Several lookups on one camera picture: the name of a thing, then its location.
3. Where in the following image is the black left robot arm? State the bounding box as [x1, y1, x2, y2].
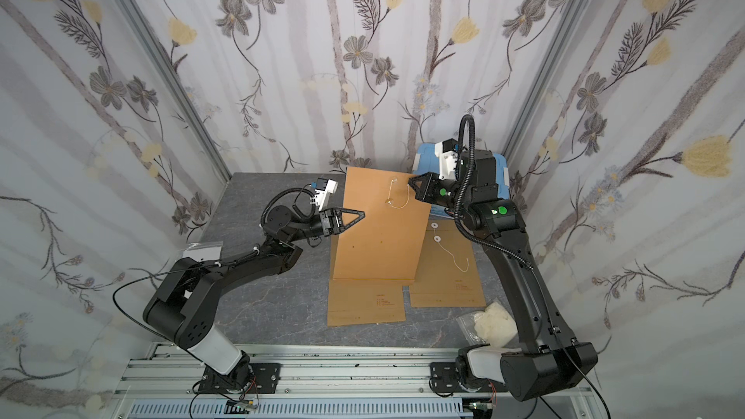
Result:
[143, 205, 365, 376]

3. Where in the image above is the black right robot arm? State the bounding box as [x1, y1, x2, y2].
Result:
[409, 140, 599, 401]

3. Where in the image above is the clear plastic bag left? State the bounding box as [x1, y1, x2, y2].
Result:
[180, 242, 223, 263]

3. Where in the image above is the plastic bag with white stuff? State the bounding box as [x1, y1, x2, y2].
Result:
[457, 302, 518, 348]

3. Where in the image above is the blue lidded white storage box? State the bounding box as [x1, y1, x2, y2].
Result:
[412, 144, 510, 199]

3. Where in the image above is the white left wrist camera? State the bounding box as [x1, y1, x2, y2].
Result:
[312, 178, 339, 211]

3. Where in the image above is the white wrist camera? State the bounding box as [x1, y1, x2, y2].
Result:
[434, 139, 460, 180]
[312, 178, 339, 211]

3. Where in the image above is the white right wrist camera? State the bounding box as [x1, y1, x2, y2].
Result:
[434, 139, 460, 180]

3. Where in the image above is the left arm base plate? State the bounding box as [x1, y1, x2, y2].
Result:
[195, 362, 281, 395]

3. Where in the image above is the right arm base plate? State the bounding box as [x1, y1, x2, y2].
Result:
[429, 362, 508, 397]

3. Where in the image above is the white slotted cable duct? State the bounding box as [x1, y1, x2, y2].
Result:
[123, 398, 473, 418]

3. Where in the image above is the aluminium rail frame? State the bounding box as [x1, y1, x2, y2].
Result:
[103, 343, 605, 418]

